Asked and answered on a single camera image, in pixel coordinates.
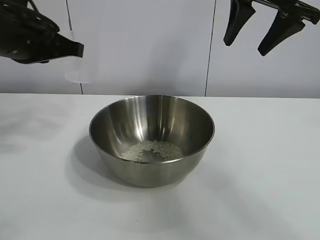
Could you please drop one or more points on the clear plastic measuring cup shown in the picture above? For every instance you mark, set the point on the clear plastic measuring cup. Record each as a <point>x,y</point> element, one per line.
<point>75,70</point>

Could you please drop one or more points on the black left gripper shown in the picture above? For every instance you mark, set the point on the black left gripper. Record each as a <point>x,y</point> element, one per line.
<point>25,35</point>

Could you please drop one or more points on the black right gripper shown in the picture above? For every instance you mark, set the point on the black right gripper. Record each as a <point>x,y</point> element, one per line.
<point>295,10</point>

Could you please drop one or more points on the stainless steel mixing bowl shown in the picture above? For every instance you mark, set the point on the stainless steel mixing bowl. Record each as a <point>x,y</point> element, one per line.
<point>152,130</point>

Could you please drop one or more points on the white rice grains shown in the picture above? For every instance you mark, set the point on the white rice grains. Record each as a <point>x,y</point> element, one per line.
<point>140,151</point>

